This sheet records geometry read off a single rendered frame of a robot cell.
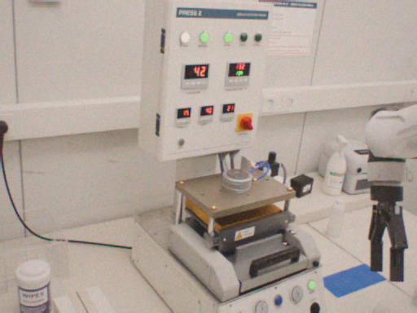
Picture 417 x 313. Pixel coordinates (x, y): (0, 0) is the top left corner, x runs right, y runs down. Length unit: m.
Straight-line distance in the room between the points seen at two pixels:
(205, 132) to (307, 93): 0.82
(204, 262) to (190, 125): 0.36
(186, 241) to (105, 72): 0.65
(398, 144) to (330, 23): 1.14
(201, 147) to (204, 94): 0.15
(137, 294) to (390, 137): 0.83
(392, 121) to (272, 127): 1.05
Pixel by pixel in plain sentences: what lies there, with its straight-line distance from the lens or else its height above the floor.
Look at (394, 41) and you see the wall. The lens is 2.44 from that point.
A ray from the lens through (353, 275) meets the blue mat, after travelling 1.66.
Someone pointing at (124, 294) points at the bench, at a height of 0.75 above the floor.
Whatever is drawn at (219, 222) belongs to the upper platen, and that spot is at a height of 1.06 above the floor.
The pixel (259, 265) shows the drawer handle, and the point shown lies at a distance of 1.15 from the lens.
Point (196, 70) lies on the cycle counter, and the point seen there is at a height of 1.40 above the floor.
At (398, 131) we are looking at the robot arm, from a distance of 1.02.
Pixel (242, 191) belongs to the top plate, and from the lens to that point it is 1.22.
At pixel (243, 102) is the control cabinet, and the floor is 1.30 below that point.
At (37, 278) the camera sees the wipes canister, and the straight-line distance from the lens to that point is 1.28.
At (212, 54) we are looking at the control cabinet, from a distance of 1.24.
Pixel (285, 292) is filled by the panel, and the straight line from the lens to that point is 1.26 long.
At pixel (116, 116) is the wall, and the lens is 1.58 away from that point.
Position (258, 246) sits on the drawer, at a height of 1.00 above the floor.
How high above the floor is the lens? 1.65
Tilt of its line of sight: 21 degrees down
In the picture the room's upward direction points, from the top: 6 degrees clockwise
